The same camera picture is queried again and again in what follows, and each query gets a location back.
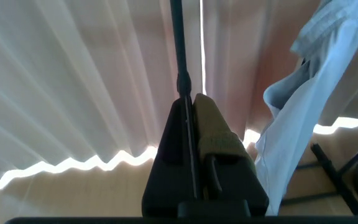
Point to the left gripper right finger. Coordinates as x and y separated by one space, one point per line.
235 189

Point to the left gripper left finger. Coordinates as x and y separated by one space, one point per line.
172 180

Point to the green garment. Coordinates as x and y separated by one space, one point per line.
213 133

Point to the pale grey shorts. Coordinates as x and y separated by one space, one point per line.
291 140

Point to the black clothes rack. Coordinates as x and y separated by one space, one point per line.
179 46

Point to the beige curtain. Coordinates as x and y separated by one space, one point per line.
57 77

